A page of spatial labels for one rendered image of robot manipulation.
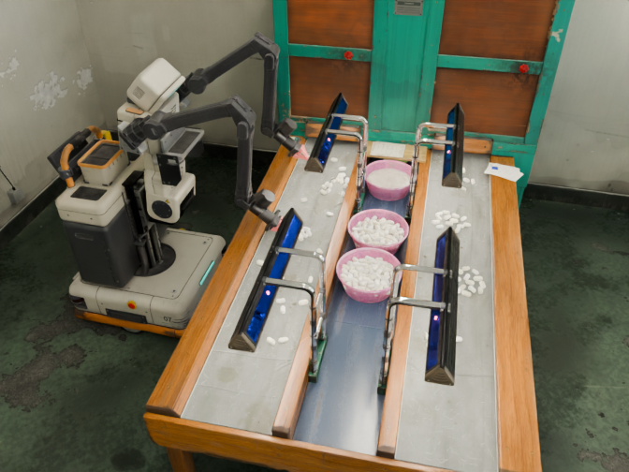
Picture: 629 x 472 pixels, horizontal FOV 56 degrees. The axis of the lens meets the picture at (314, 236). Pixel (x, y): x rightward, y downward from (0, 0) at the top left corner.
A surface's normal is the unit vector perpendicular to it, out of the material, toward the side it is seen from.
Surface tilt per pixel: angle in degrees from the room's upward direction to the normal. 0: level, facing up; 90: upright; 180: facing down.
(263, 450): 90
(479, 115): 90
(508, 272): 0
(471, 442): 0
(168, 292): 0
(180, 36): 90
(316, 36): 90
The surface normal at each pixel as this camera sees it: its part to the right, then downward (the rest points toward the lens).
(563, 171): -0.25, 0.61
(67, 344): -0.01, -0.78
